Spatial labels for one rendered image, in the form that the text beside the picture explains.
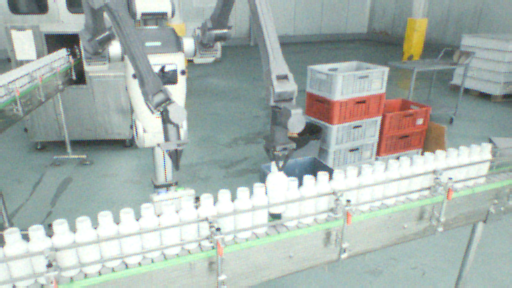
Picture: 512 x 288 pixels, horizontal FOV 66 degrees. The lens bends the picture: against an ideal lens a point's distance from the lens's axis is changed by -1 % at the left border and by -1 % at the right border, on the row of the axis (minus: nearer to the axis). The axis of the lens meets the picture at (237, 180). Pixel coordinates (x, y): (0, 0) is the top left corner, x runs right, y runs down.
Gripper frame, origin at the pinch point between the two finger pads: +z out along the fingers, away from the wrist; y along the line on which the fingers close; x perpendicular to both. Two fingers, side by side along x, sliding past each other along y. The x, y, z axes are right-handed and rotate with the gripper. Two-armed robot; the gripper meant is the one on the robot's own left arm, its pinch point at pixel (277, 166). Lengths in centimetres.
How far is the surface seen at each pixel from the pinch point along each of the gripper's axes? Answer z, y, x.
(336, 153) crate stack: 85, 173, -153
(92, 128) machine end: 99, 373, 45
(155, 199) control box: 10.7, 12.9, 37.1
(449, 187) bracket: 14, -12, -66
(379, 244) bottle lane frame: 37, -6, -43
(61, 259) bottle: 16, -2, 67
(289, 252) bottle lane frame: 30.1, -5.7, -3.2
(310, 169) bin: 35, 59, -51
